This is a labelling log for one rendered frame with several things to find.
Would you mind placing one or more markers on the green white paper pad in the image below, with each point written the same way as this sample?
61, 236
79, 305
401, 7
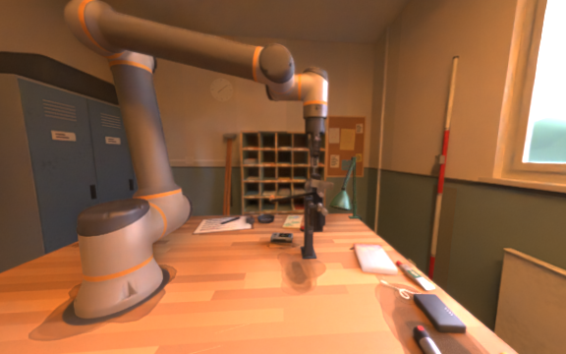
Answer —
292, 221

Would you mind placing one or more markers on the white framed window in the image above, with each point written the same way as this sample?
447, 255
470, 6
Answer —
558, 98

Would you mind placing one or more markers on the black pen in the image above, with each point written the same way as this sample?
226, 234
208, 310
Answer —
230, 219

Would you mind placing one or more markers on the cork notice board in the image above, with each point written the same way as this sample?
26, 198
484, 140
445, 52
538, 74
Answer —
346, 147

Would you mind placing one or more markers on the white wall pipe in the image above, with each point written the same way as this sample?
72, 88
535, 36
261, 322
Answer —
380, 147

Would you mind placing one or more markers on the black bar mount stand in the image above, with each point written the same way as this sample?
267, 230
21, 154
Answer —
309, 236

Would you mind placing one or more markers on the grey marker red tip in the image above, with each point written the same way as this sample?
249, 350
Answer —
426, 341

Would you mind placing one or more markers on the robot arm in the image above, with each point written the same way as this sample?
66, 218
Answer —
138, 128

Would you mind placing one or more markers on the black long bag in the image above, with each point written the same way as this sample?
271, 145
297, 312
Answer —
52, 74

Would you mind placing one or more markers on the red white surveying pole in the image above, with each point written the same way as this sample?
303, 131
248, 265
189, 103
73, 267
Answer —
442, 162

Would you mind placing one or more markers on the dark grey power bank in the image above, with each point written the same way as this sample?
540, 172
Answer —
439, 312

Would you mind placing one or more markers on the white notepad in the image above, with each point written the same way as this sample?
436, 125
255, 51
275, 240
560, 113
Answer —
375, 259

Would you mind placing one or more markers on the dark grey round base plate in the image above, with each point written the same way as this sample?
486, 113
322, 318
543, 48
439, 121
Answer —
69, 317

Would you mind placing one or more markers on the black round disc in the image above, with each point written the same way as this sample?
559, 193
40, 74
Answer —
266, 218

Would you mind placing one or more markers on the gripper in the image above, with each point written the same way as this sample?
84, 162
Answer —
315, 120

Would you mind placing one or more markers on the clipboard with white paper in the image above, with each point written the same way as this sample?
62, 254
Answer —
216, 226

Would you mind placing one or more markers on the beige box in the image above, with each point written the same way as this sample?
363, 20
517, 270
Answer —
543, 310

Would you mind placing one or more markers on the blue grey locker cabinet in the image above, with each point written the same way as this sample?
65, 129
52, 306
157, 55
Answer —
62, 162

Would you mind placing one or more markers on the green desk lamp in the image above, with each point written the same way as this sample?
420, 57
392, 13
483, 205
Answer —
343, 199

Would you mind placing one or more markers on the dark grey GPS unit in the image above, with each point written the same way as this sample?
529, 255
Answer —
281, 238

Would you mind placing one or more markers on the white marker red cap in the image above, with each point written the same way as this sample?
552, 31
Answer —
415, 276

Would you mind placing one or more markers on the wooden pigeonhole shelf unit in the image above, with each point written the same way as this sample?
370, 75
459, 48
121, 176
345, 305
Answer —
275, 172

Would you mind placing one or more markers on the white wall clock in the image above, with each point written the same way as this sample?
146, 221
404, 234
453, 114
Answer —
221, 90

